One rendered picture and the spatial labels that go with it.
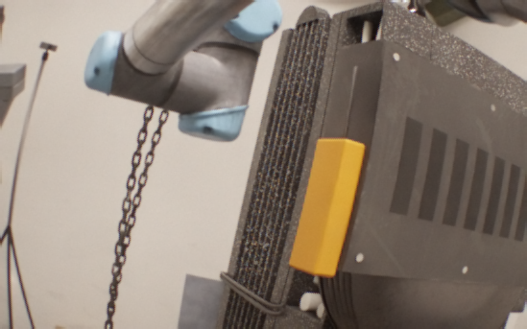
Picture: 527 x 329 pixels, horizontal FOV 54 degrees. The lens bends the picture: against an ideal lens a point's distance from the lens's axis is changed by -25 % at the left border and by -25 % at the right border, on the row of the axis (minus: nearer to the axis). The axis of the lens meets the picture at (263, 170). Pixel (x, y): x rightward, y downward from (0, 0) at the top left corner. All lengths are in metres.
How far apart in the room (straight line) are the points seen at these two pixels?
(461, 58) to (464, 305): 0.43
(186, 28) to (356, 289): 0.38
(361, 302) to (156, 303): 2.57
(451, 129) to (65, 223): 2.68
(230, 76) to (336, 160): 0.15
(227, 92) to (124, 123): 2.53
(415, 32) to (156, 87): 0.46
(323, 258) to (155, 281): 2.56
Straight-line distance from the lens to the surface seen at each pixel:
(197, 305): 1.48
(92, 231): 3.27
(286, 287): 1.04
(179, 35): 0.60
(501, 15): 0.49
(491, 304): 0.98
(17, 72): 0.42
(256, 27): 0.74
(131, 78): 0.67
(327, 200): 0.75
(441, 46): 1.02
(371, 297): 0.79
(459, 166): 0.85
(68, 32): 3.39
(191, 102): 0.72
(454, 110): 0.84
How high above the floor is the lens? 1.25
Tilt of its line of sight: 3 degrees up
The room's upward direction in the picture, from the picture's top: 13 degrees clockwise
